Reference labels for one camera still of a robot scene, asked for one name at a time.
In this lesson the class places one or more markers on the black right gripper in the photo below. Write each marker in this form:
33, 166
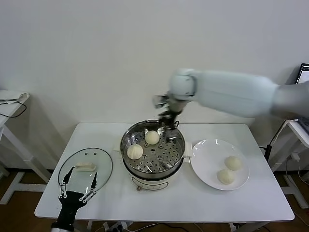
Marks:
175, 108

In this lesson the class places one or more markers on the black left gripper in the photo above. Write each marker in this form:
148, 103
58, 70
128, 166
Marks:
70, 205

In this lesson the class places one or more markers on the white steamed baozi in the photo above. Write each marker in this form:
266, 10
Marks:
135, 152
233, 163
152, 137
225, 176

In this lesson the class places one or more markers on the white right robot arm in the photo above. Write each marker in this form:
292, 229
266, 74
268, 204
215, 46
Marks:
229, 91

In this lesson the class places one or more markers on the perforated steel steamer basket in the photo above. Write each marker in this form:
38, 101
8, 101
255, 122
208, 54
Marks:
164, 154

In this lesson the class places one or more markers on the white round plate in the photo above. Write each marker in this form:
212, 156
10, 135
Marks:
205, 157

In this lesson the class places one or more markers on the white power strip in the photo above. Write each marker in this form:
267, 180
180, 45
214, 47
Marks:
116, 227

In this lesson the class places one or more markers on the white side table with cloth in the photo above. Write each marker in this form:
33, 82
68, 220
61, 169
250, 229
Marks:
15, 142

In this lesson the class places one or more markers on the white folded cloth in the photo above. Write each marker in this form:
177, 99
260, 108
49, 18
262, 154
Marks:
14, 96

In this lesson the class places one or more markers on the white side table with laptop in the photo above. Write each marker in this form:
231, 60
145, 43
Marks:
298, 133

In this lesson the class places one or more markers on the small white charger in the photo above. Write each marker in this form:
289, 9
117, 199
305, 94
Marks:
295, 157

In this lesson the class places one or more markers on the grey open laptop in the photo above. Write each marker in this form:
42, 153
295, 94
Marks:
304, 72

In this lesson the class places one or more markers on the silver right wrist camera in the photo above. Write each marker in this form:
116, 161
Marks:
159, 101

